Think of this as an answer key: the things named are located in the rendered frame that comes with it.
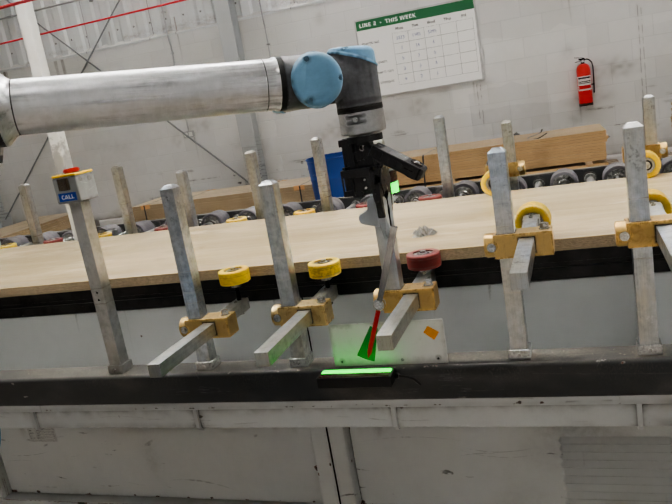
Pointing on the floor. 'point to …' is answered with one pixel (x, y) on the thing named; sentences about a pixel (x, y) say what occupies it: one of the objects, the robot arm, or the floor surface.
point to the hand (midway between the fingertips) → (389, 231)
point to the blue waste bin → (328, 174)
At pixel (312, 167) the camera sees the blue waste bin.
